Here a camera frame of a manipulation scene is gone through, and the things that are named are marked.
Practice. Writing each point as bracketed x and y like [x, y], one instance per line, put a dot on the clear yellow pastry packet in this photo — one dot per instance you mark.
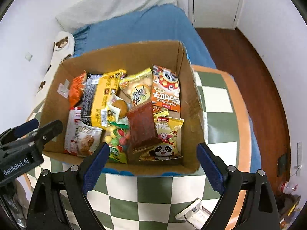
[138, 86]

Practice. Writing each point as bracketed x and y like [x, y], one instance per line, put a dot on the white cookie snack bag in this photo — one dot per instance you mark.
[86, 139]

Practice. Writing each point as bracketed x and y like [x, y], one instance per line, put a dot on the orange panda snack bag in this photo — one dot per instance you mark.
[165, 91]

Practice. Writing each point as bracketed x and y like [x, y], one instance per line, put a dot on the wall outlet with cable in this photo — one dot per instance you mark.
[282, 162]

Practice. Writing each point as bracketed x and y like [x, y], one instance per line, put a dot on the dark red snack bag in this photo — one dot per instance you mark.
[142, 128]

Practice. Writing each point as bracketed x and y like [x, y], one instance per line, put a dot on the clear packet with brown cake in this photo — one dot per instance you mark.
[117, 108]

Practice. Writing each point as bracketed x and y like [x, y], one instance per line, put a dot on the bear print pillow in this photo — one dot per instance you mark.
[63, 49]

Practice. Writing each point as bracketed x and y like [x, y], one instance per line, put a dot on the yellow panda chips bag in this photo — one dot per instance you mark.
[167, 129]

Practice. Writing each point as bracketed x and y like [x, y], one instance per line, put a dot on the white quilted blanket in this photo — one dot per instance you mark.
[87, 12]

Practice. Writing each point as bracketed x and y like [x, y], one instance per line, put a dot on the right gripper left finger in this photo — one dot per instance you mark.
[46, 209]

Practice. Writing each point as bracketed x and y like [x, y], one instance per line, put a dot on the white silver snack packet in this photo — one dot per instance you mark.
[195, 214]

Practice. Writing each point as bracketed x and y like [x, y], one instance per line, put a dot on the green fruit candy bag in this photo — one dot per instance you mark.
[117, 136]

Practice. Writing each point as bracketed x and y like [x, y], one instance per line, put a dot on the plastic bottle on floor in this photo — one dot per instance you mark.
[287, 187]

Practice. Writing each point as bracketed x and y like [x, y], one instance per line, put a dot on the cardboard box with blue print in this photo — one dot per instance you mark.
[133, 58]

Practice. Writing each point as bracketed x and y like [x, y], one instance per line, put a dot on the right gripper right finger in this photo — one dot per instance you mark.
[259, 209]

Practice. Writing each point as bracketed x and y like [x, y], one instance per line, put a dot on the blue bed sheet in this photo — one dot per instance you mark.
[165, 22]

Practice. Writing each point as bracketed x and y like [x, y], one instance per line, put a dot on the white door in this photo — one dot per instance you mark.
[222, 14]

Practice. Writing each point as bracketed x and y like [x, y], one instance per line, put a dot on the red white spicy strip packet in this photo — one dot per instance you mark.
[70, 142]

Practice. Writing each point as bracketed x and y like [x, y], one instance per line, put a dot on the yellow black snack bag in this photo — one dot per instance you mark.
[97, 91]

